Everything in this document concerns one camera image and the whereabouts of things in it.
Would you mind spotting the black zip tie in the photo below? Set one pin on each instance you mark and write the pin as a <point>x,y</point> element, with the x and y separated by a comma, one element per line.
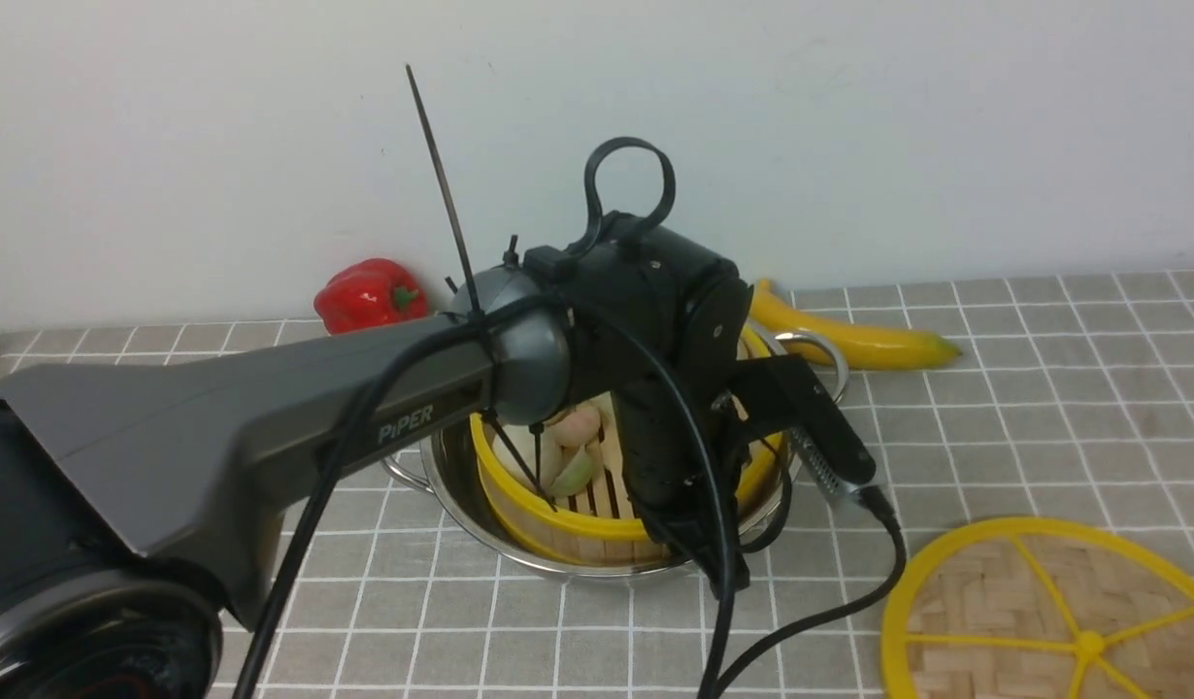
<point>451,204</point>

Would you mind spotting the yellow bamboo steamer lid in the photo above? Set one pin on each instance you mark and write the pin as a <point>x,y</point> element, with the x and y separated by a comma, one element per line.
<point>1028,607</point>

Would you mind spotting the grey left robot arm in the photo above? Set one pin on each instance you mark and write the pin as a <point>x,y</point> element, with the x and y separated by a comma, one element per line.
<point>136,502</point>

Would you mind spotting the green dumpling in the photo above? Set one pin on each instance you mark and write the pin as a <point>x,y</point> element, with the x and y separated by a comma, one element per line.
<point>584,467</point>

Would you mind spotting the stainless steel pot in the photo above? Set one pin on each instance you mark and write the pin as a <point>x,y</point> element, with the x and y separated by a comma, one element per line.
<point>448,474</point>

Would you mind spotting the yellow banana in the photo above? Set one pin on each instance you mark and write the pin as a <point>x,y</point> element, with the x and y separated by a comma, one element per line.
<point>864,346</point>

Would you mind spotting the pink dumpling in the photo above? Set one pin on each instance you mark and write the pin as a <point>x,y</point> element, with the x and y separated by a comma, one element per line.
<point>578,427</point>

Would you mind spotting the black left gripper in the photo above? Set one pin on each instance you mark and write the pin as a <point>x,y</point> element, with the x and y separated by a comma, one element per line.
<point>682,446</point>

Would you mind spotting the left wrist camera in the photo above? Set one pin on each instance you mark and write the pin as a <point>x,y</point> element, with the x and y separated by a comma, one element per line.
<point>782,394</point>

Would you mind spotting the yellow bamboo steamer basket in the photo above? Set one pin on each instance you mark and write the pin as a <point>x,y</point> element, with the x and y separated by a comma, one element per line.
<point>596,527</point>

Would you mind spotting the red bell pepper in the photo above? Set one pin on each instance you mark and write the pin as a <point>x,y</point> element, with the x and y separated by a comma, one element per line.
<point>372,293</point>

